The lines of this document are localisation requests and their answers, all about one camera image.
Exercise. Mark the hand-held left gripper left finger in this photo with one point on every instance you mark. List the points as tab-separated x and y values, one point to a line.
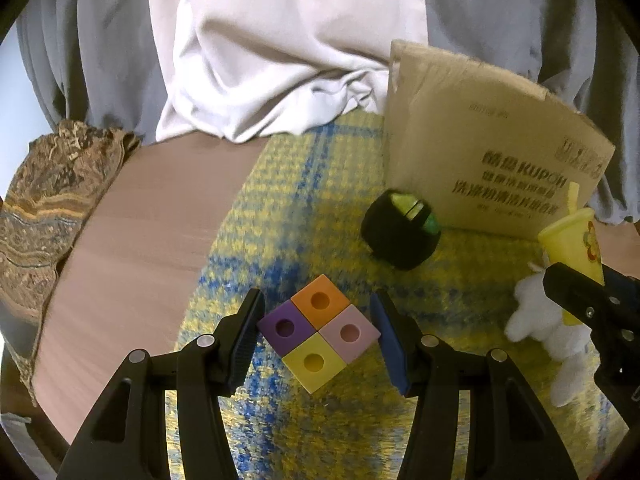
248	330

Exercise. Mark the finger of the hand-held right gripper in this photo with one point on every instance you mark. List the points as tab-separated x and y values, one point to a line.
622	287
575	292

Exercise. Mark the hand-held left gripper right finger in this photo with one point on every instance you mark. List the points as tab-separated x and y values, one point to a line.
392	345

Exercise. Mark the yellow toy cup with flower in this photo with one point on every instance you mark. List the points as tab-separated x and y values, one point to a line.
570	240

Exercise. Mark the four-coloured block cube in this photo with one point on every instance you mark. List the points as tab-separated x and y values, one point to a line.
331	355

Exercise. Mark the brown cardboard box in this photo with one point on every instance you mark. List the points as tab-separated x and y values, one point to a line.
450	135

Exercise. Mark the white plush bear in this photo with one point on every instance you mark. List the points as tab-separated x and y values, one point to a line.
530	310

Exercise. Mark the black ball with green window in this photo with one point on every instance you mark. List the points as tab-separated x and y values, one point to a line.
395	240

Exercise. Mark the yellow and blue plaid mat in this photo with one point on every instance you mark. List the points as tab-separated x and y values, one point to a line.
300	185

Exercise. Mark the brown paisley cloth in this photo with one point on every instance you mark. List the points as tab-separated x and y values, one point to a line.
40	210

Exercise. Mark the pale pink cloth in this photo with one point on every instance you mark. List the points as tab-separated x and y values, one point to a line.
275	35

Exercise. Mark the grey curtain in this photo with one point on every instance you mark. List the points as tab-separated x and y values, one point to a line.
100	60

